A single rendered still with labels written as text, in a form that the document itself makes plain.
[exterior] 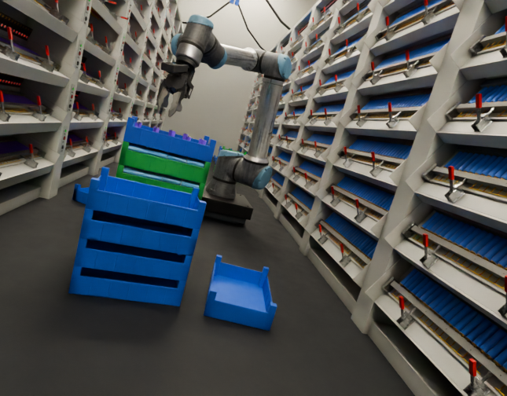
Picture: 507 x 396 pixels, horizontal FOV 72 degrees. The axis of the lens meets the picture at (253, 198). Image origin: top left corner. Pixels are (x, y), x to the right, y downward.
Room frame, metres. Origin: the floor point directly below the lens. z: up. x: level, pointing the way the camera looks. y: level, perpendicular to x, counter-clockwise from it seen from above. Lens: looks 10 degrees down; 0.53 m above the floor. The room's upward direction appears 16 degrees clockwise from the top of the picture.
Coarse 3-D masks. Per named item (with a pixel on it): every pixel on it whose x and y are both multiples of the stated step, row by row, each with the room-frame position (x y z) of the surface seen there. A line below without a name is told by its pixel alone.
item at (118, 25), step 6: (96, 0) 1.69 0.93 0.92; (96, 6) 1.72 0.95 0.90; (102, 6) 1.79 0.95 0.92; (90, 12) 2.02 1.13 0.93; (96, 12) 2.04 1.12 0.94; (102, 12) 1.82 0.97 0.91; (108, 12) 1.89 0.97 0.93; (102, 18) 2.16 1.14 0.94; (108, 18) 1.93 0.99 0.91; (114, 18) 2.01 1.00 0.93; (120, 18) 2.22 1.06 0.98; (114, 24) 2.05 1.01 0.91; (120, 24) 2.22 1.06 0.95; (114, 30) 2.11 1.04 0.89; (120, 30) 2.20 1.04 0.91
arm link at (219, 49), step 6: (216, 42) 1.38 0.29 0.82; (216, 48) 1.38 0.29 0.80; (222, 48) 1.43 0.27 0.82; (204, 54) 1.37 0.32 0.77; (210, 54) 1.38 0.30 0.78; (216, 54) 1.40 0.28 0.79; (222, 54) 1.43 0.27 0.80; (204, 60) 1.43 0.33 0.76; (210, 60) 1.41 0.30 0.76; (216, 60) 1.42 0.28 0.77; (222, 60) 1.44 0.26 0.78; (210, 66) 1.46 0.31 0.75; (216, 66) 1.45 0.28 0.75
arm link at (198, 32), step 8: (192, 16) 1.31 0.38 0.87; (200, 16) 1.30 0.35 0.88; (192, 24) 1.29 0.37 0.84; (200, 24) 1.30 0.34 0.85; (208, 24) 1.31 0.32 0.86; (184, 32) 1.30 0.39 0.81; (192, 32) 1.28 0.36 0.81; (200, 32) 1.29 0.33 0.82; (208, 32) 1.32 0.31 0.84; (184, 40) 1.28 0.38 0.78; (192, 40) 1.28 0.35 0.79; (200, 40) 1.29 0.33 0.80; (208, 40) 1.33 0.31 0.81; (200, 48) 1.30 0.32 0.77; (208, 48) 1.35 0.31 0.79
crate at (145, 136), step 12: (132, 120) 1.15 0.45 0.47; (132, 132) 1.15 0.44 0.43; (144, 132) 1.16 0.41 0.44; (156, 132) 1.18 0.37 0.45; (168, 132) 1.38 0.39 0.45; (144, 144) 1.17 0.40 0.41; (156, 144) 1.18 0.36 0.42; (168, 144) 1.19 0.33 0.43; (180, 144) 1.20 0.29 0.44; (192, 144) 1.21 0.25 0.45; (192, 156) 1.22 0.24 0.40; (204, 156) 1.23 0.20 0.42
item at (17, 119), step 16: (0, 80) 1.32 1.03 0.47; (16, 80) 1.42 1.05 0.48; (0, 96) 1.09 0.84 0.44; (16, 96) 1.40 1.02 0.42; (32, 96) 1.51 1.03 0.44; (0, 112) 1.09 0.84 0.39; (16, 112) 1.23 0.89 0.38; (32, 112) 1.39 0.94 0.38; (48, 112) 1.51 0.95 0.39; (64, 112) 1.54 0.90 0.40; (0, 128) 1.07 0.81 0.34; (16, 128) 1.17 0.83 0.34; (32, 128) 1.29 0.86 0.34; (48, 128) 1.43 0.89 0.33
